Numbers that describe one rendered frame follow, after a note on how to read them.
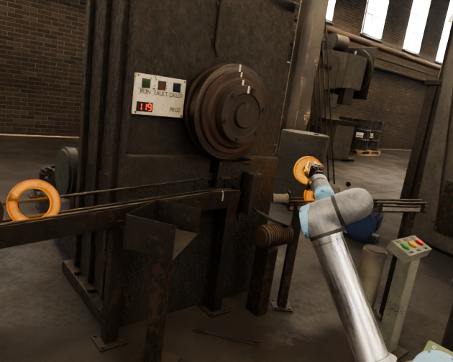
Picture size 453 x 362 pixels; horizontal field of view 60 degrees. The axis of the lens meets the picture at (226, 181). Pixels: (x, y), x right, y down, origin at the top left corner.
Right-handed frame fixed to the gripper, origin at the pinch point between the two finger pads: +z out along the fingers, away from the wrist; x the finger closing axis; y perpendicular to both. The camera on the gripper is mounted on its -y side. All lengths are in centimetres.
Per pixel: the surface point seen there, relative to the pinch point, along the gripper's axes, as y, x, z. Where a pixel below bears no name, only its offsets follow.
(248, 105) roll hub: 35, 42, -15
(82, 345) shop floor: -70, 104, -73
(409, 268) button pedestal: -25, -47, -49
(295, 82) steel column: -50, -77, 416
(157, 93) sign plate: 35, 84, -18
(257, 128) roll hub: 23.2, 35.0, -12.6
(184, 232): -10, 64, -59
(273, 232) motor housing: -30.7, 16.6, -23.2
